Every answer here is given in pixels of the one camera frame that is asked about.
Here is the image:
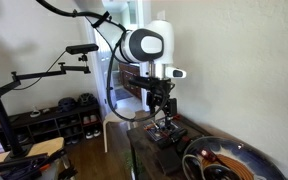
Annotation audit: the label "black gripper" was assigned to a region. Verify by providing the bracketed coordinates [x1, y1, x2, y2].
[146, 79, 179, 132]

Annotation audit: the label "black plastic object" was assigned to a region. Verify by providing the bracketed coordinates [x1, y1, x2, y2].
[156, 128, 189, 150]

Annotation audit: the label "open tool kit tray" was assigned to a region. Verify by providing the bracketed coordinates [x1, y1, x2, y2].
[142, 117, 181, 143]

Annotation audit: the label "dark door mat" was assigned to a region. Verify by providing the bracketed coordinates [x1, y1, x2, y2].
[114, 87, 134, 101]

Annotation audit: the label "black marker with red cap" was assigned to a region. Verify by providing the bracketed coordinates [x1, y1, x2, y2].
[175, 134, 202, 155]

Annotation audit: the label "brown wooden cabinet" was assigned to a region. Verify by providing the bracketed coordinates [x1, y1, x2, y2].
[118, 62, 143, 100]

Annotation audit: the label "round white stool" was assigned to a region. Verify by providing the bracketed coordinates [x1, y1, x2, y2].
[102, 108, 139, 154]

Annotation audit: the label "dark wooden side table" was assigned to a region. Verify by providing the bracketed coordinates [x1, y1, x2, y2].
[126, 113, 215, 180]

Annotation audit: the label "black flat case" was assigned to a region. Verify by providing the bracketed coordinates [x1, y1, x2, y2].
[153, 146, 184, 177]

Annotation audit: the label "red tipped black tool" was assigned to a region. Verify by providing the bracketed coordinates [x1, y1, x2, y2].
[196, 149, 230, 169]

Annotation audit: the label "pink and white shoes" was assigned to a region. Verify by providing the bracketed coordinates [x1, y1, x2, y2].
[82, 114, 99, 125]

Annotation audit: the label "black bicycle helmet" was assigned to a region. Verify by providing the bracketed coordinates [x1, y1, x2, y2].
[77, 92, 99, 108]

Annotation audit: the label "dark blue bicycle helmet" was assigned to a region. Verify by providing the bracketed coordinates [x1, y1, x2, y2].
[57, 96, 78, 113]

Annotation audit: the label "dark blue ceramic bowl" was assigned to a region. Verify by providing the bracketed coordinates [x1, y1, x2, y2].
[181, 135, 287, 180]

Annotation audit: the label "dark wooden shoe shelf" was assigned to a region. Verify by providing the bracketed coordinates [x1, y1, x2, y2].
[0, 103, 104, 153]

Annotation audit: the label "light wooden board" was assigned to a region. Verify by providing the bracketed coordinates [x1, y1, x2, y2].
[0, 136, 65, 165]

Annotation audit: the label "small white shelf item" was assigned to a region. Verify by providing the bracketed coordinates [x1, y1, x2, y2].
[29, 106, 42, 119]

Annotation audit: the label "black tool clutter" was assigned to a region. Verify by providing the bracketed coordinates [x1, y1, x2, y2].
[0, 149, 79, 180]

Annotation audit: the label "black stand pole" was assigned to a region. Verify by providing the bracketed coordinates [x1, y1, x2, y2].
[0, 62, 34, 160]

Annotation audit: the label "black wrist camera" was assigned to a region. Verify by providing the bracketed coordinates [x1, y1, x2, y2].
[127, 76, 162, 92]

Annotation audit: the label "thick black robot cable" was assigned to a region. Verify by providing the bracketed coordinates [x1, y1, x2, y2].
[35, 0, 177, 123]

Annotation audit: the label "white light switch plate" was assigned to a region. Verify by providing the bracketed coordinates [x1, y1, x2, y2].
[156, 9, 167, 22]

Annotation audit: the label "black bar camera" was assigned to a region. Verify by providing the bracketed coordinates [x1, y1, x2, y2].
[65, 43, 100, 56]

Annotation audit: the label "thin black camera cable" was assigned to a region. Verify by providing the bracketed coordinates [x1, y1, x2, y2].
[12, 49, 68, 92]

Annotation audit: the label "black articulated camera mount arm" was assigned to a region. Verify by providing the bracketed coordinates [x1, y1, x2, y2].
[0, 53, 92, 98]

